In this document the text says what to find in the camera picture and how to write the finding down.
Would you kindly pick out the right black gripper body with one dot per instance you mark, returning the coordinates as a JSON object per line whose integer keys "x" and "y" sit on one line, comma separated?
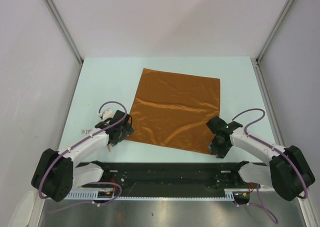
{"x": 220, "y": 149}

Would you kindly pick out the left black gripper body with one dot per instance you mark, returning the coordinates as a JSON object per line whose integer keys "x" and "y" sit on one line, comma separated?
{"x": 125, "y": 131}

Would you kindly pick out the orange cloth napkin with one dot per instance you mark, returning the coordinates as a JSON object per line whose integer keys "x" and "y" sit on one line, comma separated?
{"x": 172, "y": 109}

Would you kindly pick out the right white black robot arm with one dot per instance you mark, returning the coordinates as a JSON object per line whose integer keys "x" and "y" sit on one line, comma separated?
{"x": 284, "y": 169}

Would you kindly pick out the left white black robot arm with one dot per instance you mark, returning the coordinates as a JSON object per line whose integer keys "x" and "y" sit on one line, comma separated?
{"x": 58, "y": 172}

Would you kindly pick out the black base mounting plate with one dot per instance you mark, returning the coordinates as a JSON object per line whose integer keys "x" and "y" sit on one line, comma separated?
{"x": 170, "y": 180}

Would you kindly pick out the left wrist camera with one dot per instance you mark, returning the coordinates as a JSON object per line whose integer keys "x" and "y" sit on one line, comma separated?
{"x": 108, "y": 113}

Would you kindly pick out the white slotted cable duct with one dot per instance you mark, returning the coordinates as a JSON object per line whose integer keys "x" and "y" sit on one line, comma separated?
{"x": 97, "y": 195}

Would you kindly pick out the right aluminium frame rail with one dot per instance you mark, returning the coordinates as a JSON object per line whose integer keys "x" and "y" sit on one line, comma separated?
{"x": 278, "y": 137}

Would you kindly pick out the left aluminium frame post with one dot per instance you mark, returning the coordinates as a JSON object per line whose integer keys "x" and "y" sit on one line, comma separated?
{"x": 53, "y": 10}

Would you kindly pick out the aluminium frame post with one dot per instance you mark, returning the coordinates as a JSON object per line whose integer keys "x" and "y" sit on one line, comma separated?
{"x": 53, "y": 10}
{"x": 275, "y": 29}

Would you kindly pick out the right aluminium frame post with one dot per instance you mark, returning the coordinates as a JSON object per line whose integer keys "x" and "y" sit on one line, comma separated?
{"x": 275, "y": 29}

